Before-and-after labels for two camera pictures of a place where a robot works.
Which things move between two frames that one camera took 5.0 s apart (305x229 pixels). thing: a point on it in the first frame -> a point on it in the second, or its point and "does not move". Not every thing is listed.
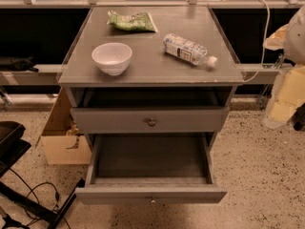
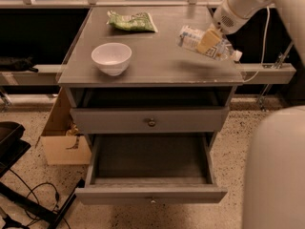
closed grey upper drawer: [150, 120] does not move
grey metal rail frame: [250, 73] does not move
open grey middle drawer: [150, 168] does not move
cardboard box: [63, 144] does not move
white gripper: [295, 40] -> [226, 19]
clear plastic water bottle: [188, 51] -> [191, 37]
